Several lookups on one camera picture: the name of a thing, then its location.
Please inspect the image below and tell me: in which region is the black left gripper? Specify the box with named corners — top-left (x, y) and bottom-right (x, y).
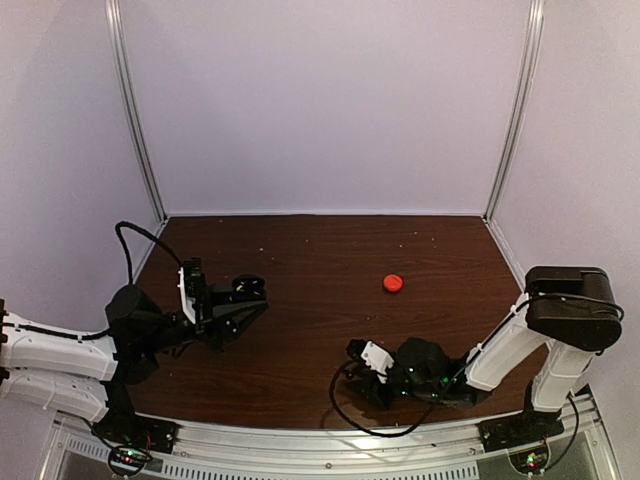
top-left (142, 280), bottom-right (268, 355)

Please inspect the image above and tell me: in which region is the small black clip object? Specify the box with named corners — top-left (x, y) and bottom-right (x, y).
top-left (231, 274), bottom-right (266, 302)

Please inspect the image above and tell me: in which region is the orange earbud charging case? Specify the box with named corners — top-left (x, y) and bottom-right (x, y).
top-left (382, 274), bottom-right (404, 293)

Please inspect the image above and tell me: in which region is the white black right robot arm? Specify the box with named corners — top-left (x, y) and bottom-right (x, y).
top-left (344, 266), bottom-right (624, 442)

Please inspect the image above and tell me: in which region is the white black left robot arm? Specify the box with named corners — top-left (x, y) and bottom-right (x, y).
top-left (1, 258), bottom-right (268, 444)

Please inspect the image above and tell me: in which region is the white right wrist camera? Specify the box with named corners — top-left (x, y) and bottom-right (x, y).
top-left (360, 341), bottom-right (395, 384)

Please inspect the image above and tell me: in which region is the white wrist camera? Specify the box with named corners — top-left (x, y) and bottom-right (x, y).
top-left (177, 267), bottom-right (196, 325)
top-left (360, 341), bottom-right (395, 384)

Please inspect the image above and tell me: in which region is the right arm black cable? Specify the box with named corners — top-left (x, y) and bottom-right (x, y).
top-left (327, 359), bottom-right (471, 439)

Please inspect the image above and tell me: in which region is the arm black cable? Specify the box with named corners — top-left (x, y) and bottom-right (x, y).
top-left (113, 221), bottom-right (186, 289)
top-left (327, 359), bottom-right (471, 439)

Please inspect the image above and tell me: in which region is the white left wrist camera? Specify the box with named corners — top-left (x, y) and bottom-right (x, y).
top-left (177, 267), bottom-right (196, 325)

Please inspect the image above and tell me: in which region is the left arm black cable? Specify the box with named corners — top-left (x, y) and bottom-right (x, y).
top-left (113, 221), bottom-right (186, 289)

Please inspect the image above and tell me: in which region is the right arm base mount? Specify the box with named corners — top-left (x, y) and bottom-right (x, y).
top-left (478, 382), bottom-right (564, 476)

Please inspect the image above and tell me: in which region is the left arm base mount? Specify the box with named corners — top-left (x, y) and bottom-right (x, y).
top-left (91, 382), bottom-right (179, 477)

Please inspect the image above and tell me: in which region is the aluminium front rail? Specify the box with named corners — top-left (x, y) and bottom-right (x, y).
top-left (44, 399), bottom-right (621, 480)

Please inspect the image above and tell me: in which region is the left aluminium corner post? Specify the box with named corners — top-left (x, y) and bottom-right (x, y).
top-left (104, 0), bottom-right (168, 223)

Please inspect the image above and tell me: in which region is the aluminium corner post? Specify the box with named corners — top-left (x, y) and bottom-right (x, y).
top-left (483, 0), bottom-right (545, 225)
top-left (104, 0), bottom-right (168, 223)

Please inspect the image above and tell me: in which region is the right aluminium corner post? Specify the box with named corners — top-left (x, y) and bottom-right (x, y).
top-left (483, 0), bottom-right (545, 225)

